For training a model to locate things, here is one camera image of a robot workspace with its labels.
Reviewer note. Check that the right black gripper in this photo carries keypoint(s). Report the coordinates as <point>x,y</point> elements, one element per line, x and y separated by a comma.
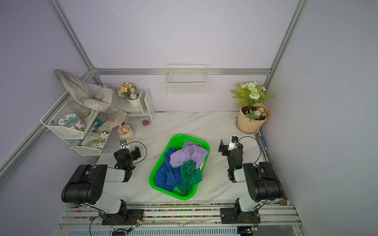
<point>224,148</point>

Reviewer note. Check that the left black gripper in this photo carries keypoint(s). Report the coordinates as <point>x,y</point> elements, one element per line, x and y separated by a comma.
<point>134,152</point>

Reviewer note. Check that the purple t-shirt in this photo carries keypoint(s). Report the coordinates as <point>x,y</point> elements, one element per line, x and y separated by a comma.
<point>189,151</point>

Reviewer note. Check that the green plastic laundry basket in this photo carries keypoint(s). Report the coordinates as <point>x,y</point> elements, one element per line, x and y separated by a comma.
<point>177,142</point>

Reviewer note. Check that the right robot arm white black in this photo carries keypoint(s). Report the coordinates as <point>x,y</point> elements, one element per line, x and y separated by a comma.
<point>262,183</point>

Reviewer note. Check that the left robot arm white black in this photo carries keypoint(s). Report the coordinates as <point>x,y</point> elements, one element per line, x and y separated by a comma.
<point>85,187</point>

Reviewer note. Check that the cream ribbed pot pink flowers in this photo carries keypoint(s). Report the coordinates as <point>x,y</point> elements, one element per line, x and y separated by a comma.
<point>125,132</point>

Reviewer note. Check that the large terracotta flower pot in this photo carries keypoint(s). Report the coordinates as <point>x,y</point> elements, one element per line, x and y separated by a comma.
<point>250,119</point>

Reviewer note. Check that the floral printed packet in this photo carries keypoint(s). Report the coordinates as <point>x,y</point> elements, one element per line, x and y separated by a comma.
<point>95,139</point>

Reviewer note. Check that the beige cloth on rack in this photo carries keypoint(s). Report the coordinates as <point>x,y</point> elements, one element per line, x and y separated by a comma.
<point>113,121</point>

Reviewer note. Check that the pink small toy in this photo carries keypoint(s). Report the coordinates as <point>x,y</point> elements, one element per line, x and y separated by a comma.
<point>145,122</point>

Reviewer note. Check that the blue t-shirt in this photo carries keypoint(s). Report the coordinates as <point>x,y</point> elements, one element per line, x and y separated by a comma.
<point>167,177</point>

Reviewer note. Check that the green t-shirt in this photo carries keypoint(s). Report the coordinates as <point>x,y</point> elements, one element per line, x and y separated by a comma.
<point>190,176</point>

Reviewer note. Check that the white small shelf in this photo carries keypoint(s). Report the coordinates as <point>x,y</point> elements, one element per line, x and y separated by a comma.
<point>143,106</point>

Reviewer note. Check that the green white artificial flowers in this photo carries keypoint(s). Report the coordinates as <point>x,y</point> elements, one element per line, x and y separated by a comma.
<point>250,93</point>

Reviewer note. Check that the round floral tin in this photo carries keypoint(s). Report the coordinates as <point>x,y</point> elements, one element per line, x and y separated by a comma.
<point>68,120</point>

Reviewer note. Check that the small white pot peach flowers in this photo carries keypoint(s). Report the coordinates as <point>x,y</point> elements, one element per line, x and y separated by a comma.
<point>129,93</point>

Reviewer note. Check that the grey cloth bag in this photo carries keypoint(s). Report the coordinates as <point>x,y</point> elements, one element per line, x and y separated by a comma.
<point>82,94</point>

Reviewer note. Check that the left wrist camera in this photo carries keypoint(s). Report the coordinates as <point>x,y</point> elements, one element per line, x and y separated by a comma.
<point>123,144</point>

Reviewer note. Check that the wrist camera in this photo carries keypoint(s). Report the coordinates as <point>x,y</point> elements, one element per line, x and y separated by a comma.
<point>123,144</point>
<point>234,140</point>

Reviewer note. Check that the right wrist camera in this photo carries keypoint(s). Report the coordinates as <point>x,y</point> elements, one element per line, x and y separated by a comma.
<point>234,140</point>

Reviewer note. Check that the white tiered wire rack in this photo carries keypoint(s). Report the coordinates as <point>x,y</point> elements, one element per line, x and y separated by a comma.
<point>78,126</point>

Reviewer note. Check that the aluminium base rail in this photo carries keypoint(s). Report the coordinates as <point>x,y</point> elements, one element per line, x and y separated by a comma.
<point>182,215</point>

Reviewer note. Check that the white wire wall basket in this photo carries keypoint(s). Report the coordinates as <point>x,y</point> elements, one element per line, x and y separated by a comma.
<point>186,79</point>

